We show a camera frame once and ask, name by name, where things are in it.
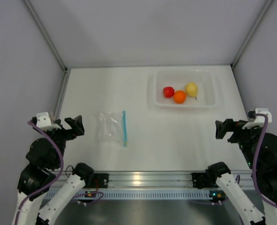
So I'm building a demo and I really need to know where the aluminium mounting rail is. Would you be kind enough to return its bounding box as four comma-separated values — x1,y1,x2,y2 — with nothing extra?
51,170,258,191

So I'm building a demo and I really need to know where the slotted cable duct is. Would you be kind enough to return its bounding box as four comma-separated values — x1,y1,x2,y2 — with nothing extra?
73,189,213,200

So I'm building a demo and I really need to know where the red fake apple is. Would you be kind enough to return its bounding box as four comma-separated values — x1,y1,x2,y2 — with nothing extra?
163,86,175,98

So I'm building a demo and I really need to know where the orange fake fruit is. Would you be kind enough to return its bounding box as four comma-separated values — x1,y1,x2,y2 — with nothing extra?
173,90,187,104

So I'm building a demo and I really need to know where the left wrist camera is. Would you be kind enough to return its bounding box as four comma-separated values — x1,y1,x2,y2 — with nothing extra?
32,112,61,131

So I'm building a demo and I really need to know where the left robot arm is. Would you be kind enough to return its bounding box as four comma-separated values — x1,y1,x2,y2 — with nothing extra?
12,112,94,225

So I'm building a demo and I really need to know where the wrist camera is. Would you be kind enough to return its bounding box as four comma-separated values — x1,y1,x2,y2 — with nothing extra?
242,108,272,129
32,112,61,131

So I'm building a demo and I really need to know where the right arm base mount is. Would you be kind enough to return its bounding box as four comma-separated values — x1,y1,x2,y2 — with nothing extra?
191,172,212,189

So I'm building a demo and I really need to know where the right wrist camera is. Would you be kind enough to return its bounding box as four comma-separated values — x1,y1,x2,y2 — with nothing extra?
242,108,272,129

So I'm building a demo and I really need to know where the clear zip top bag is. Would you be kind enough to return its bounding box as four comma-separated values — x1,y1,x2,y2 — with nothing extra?
96,111,127,147

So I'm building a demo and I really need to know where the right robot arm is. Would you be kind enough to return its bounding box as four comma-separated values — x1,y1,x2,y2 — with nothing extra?
205,113,277,225

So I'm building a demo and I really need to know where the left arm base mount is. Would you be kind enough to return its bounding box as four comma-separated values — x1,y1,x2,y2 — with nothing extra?
87,173,109,189

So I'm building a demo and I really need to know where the yellow fake fruit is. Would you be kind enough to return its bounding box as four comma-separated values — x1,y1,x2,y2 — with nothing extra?
185,82,198,99

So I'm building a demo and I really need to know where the clear plastic basket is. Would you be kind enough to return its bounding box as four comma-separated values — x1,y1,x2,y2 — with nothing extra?
154,70,217,109

